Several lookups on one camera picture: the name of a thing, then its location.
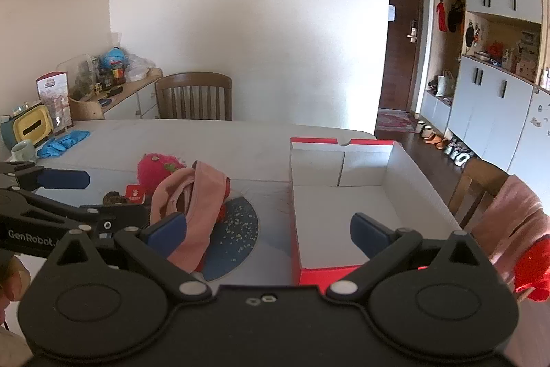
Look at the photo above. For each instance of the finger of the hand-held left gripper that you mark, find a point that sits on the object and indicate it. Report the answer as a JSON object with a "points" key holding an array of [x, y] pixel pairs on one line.
{"points": [[64, 178], [120, 216]]}

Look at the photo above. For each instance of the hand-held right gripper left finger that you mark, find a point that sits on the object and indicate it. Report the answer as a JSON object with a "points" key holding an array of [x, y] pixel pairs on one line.
{"points": [[165, 233]]}

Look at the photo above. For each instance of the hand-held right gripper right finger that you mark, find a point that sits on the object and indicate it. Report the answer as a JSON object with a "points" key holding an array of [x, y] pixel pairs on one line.
{"points": [[370, 233]]}

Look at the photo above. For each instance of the red and white cardboard box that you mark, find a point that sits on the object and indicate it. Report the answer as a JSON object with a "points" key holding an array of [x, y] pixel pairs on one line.
{"points": [[326, 212]]}

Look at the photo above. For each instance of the pink fleece cloth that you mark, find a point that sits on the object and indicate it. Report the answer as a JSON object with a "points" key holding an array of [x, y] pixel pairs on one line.
{"points": [[202, 199]]}

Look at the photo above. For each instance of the pink strawberry plush hat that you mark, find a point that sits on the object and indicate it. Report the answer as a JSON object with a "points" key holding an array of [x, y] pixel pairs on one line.
{"points": [[152, 173]]}

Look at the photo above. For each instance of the red cloth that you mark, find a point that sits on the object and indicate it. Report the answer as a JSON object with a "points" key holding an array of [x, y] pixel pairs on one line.
{"points": [[222, 214]]}

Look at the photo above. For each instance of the person's left hand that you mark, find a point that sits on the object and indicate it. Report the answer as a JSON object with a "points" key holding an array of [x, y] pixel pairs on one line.
{"points": [[10, 281]]}

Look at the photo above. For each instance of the small red square tag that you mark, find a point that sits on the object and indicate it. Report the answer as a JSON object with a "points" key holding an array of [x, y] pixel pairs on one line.
{"points": [[134, 193]]}

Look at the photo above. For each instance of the blue rubber gloves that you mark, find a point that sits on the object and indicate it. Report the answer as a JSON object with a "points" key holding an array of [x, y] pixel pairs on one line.
{"points": [[60, 144]]}

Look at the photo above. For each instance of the pale green mug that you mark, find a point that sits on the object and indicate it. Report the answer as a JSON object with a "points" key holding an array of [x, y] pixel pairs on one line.
{"points": [[22, 152]]}

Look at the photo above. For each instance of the yellow tissue box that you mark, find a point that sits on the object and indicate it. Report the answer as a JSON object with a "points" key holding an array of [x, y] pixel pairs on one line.
{"points": [[32, 126]]}

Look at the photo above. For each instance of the wooden organizer box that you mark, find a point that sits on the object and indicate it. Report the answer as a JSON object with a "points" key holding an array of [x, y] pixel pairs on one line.
{"points": [[86, 109]]}

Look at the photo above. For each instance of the teal container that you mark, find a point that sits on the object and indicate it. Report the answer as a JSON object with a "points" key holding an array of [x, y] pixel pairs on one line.
{"points": [[6, 132]]}

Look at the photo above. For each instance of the dark blue speckled round mat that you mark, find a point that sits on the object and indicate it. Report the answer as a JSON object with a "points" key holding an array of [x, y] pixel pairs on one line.
{"points": [[240, 229]]}

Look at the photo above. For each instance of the red and white toy box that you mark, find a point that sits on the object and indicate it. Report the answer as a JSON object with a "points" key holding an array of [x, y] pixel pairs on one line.
{"points": [[53, 87]]}

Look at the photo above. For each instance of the white sideboard with wooden top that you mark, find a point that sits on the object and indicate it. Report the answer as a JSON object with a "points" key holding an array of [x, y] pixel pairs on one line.
{"points": [[129, 100]]}

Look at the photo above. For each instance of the dark jar with red label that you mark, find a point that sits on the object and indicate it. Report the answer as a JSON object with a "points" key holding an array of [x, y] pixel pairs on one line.
{"points": [[114, 77]]}

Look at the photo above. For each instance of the red patterned door rug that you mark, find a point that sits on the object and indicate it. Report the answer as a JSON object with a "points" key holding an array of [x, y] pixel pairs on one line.
{"points": [[393, 122]]}

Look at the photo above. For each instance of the white ankle boots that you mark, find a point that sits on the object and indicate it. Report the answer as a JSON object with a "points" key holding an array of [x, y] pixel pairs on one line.
{"points": [[423, 128]]}

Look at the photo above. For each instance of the brown wooden chair with cushion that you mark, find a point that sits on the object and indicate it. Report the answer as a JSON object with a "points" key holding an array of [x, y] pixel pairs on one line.
{"points": [[477, 182]]}

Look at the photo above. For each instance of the black and white sneakers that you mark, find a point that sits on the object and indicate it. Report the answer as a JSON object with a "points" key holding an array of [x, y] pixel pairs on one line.
{"points": [[459, 154]]}

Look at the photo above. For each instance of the blue globe toy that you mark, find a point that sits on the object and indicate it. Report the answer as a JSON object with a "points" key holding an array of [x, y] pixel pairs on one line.
{"points": [[114, 58]]}

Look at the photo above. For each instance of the white plastic bag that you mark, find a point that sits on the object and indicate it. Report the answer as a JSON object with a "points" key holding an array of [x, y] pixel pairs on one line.
{"points": [[139, 68]]}

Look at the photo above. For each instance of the pink fringed scarf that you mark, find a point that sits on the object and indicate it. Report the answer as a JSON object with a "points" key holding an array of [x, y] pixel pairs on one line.
{"points": [[511, 216]]}

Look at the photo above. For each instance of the brown wooden slat chair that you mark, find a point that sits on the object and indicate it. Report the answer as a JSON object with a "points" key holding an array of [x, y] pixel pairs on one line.
{"points": [[193, 83]]}

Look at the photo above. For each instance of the beige tote bag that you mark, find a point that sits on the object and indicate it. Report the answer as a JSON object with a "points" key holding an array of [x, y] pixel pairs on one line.
{"points": [[446, 85]]}

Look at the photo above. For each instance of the bright red garment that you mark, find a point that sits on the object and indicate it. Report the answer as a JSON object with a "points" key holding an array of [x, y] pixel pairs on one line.
{"points": [[535, 268]]}

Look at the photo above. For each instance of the dark brown door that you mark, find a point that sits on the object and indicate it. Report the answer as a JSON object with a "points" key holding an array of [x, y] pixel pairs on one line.
{"points": [[401, 61]]}

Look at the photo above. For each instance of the hanging red garment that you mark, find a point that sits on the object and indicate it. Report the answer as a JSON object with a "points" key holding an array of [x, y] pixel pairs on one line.
{"points": [[441, 16]]}

